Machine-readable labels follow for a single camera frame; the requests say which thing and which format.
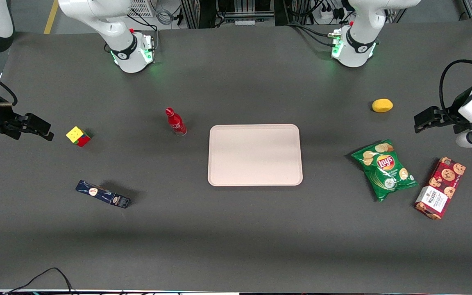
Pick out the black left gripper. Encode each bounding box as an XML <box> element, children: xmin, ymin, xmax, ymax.
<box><xmin>414</xmin><ymin>107</ymin><xmax>471</xmax><ymax>134</ymax></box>

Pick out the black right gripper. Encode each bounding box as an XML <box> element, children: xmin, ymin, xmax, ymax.
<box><xmin>0</xmin><ymin>92</ymin><xmax>54</xmax><ymax>142</ymax></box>

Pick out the red coke bottle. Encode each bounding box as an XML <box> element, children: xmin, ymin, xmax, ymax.
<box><xmin>165</xmin><ymin>107</ymin><xmax>188</xmax><ymax>136</ymax></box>

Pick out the pale pink plastic tray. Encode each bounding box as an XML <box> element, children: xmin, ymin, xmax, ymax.
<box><xmin>207</xmin><ymin>124</ymin><xmax>304</xmax><ymax>187</ymax></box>

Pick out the colourful puzzle cube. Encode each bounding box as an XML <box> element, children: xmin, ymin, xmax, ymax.
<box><xmin>66</xmin><ymin>126</ymin><xmax>92</xmax><ymax>148</ymax></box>

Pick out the yellow lemon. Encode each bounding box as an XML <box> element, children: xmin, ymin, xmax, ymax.
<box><xmin>372</xmin><ymin>98</ymin><xmax>394</xmax><ymax>113</ymax></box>

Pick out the green Lay's chips bag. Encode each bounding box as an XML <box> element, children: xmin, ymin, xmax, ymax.
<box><xmin>351</xmin><ymin>139</ymin><xmax>419</xmax><ymax>202</ymax></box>

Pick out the red Walkers cookie box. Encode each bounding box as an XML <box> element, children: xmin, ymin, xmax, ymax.
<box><xmin>414</xmin><ymin>157</ymin><xmax>466</xmax><ymax>220</ymax></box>

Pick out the dark blue snack box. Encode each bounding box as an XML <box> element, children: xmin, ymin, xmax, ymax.
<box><xmin>75</xmin><ymin>180</ymin><xmax>131</xmax><ymax>209</ymax></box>

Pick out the yellow floor tape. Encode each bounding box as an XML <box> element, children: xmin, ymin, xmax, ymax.
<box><xmin>43</xmin><ymin>0</ymin><xmax>59</xmax><ymax>34</ymax></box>

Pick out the white power strip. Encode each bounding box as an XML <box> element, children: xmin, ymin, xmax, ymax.
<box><xmin>320</xmin><ymin>0</ymin><xmax>345</xmax><ymax>21</ymax></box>

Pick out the white perforated box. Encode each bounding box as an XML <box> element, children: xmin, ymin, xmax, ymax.
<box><xmin>129</xmin><ymin>0</ymin><xmax>155</xmax><ymax>18</ymax></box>

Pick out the dark grey table mat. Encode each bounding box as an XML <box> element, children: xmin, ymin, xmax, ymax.
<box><xmin>0</xmin><ymin>25</ymin><xmax>472</xmax><ymax>293</ymax></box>

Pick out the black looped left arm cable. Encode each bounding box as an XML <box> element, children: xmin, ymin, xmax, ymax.
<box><xmin>440</xmin><ymin>59</ymin><xmax>472</xmax><ymax>111</ymax></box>

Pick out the black cable at table edge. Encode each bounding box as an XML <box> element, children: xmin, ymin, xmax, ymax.
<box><xmin>5</xmin><ymin>268</ymin><xmax>75</xmax><ymax>295</ymax></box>

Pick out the black base cable bundle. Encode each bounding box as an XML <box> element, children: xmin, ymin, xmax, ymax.
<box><xmin>287</xmin><ymin>23</ymin><xmax>343</xmax><ymax>48</ymax></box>

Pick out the grey coiled cable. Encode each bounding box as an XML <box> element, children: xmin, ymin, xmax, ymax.
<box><xmin>154</xmin><ymin>0</ymin><xmax>177</xmax><ymax>26</ymax></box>

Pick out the black equipment rack frame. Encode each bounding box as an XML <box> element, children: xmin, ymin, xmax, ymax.
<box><xmin>181</xmin><ymin>0</ymin><xmax>294</xmax><ymax>28</ymax></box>

